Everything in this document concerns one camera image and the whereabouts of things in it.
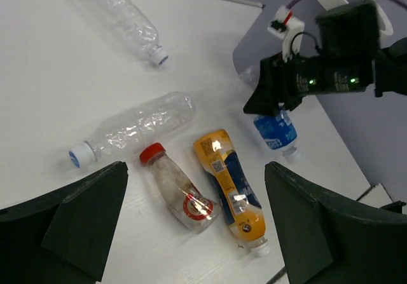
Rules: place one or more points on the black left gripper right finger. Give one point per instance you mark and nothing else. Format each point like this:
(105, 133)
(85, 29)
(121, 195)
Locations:
(325, 237)

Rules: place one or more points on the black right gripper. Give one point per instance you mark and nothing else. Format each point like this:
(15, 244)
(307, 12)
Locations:
(344, 63)

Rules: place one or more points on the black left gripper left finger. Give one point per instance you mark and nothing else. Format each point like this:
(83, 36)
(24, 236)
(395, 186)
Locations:
(64, 236)

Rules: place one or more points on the blue label clear bottle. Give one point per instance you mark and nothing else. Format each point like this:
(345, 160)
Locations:
(278, 132)

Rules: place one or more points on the orange blue label bottle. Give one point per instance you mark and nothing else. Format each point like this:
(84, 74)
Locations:
(242, 210)

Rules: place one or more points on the clear bottle white-blue cap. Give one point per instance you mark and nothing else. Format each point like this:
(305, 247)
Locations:
(130, 27)
(122, 136)

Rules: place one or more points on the red cap clear bottle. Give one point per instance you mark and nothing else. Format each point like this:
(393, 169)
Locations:
(184, 200)

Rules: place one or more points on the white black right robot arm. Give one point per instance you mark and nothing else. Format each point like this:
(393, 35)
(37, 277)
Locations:
(390, 63)

